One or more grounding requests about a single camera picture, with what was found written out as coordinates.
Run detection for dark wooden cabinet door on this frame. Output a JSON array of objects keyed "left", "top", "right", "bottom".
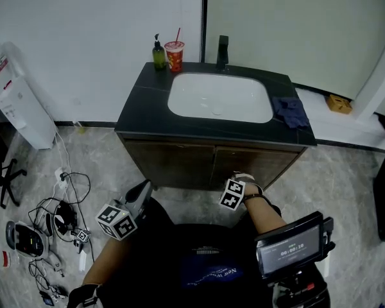
[
  {"left": 124, "top": 139, "right": 216, "bottom": 191},
  {"left": 209, "top": 145, "right": 302, "bottom": 192}
]

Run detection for person's left forearm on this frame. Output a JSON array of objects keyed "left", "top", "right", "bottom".
[{"left": 81, "top": 232, "right": 124, "bottom": 287}]

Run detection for person's black shirt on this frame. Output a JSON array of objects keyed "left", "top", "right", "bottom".
[{"left": 92, "top": 196, "right": 329, "bottom": 308}]

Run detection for green pump soap bottle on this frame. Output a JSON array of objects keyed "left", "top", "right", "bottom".
[{"left": 151, "top": 33, "right": 167, "bottom": 71}]

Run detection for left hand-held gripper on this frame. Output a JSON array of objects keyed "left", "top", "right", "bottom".
[{"left": 96, "top": 180, "right": 154, "bottom": 242}]

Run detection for small cardboard box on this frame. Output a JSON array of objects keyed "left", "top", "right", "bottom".
[{"left": 327, "top": 94, "right": 354, "bottom": 115}]

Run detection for black office chair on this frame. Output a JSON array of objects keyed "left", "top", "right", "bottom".
[{"left": 0, "top": 101, "right": 28, "bottom": 210}]

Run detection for person's right forearm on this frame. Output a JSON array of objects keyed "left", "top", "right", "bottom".
[{"left": 243, "top": 182, "right": 288, "bottom": 237}]

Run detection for red cup with straw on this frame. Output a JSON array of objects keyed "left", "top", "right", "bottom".
[{"left": 164, "top": 28, "right": 185, "bottom": 73}]

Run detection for white sink basin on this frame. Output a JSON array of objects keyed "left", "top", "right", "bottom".
[{"left": 167, "top": 72, "right": 274, "bottom": 124}]

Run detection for chest-mounted black screen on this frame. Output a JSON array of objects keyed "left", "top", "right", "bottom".
[{"left": 254, "top": 210, "right": 325, "bottom": 280}]

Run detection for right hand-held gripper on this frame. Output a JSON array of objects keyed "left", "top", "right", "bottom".
[{"left": 218, "top": 171, "right": 256, "bottom": 211}]

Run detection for white water dispenser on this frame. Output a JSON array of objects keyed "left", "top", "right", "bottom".
[{"left": 0, "top": 41, "right": 58, "bottom": 150}]

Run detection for white power cable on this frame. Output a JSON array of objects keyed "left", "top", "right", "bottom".
[{"left": 53, "top": 120, "right": 84, "bottom": 198}]

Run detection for dark blue cloth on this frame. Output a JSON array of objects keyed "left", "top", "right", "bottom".
[{"left": 271, "top": 96, "right": 311, "bottom": 129}]

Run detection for black faucet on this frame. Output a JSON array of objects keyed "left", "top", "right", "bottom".
[{"left": 215, "top": 35, "right": 230, "bottom": 72}]

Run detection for small floor gadgets with cables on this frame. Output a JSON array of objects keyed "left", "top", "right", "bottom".
[{"left": 28, "top": 257, "right": 69, "bottom": 307}]

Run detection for black tangled cables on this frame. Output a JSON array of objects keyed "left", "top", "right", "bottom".
[{"left": 27, "top": 171, "right": 96, "bottom": 264}]

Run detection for black screen mount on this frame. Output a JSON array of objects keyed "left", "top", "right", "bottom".
[{"left": 266, "top": 216, "right": 337, "bottom": 308}]

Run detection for black vanity countertop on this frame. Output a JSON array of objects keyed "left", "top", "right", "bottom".
[{"left": 114, "top": 61, "right": 318, "bottom": 147}]

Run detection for white power strip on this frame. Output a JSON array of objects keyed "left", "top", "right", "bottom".
[{"left": 53, "top": 167, "right": 69, "bottom": 191}]

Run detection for black elbow sleeve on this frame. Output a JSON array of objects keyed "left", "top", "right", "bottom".
[{"left": 66, "top": 282, "right": 103, "bottom": 308}]

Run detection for white and black headset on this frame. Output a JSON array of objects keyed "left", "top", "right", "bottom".
[{"left": 4, "top": 219, "right": 51, "bottom": 260}]

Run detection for spare hand-held gripper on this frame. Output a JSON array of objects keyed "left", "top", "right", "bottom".
[{"left": 71, "top": 228, "right": 92, "bottom": 255}]

